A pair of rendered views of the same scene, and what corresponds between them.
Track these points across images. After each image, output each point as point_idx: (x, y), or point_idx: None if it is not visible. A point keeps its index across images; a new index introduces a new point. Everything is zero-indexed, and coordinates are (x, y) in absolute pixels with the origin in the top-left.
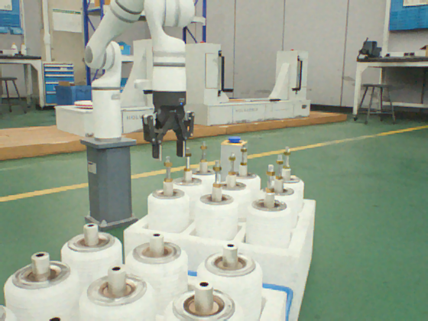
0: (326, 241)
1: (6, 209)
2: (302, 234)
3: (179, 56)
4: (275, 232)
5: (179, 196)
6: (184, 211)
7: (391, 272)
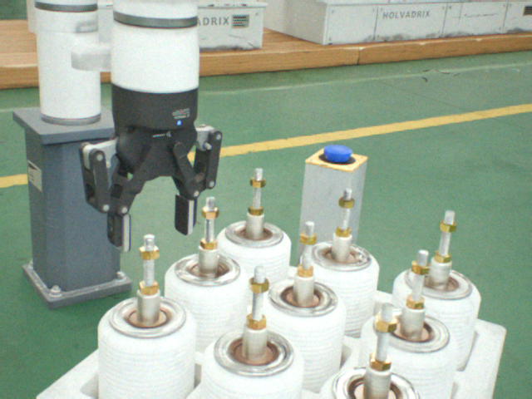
0: (524, 393)
1: None
2: None
3: (176, 2)
4: None
5: (170, 331)
6: (179, 365)
7: None
